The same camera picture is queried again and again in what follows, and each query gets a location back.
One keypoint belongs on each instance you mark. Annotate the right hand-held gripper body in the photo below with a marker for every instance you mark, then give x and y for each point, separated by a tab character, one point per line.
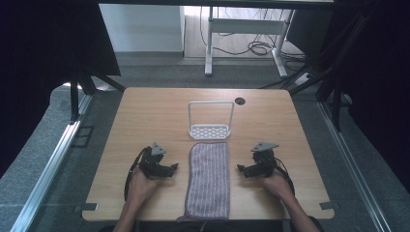
264	159

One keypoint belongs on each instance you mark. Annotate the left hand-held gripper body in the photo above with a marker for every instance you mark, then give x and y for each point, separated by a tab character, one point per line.
150	160

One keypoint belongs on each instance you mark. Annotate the person's left hand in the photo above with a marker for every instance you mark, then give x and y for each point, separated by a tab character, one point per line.
140	187

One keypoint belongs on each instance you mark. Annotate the person's right hand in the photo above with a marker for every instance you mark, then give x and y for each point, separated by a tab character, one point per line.
277	186

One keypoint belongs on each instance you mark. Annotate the striped purple grey towel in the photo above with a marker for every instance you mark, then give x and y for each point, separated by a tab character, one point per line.
209	180

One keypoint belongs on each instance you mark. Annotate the black table grommet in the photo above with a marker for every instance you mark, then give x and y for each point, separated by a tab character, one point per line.
240	101

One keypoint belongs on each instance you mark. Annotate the black metal stand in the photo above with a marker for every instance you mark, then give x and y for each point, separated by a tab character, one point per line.
85	87
328	74

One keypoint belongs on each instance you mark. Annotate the black curtain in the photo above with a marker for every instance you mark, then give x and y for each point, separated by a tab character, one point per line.
377	80
38	64

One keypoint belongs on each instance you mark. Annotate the aluminium rail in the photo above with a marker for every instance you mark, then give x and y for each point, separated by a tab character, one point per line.
48	170
351	167

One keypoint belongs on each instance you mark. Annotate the white desk frame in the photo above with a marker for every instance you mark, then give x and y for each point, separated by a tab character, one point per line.
245	26

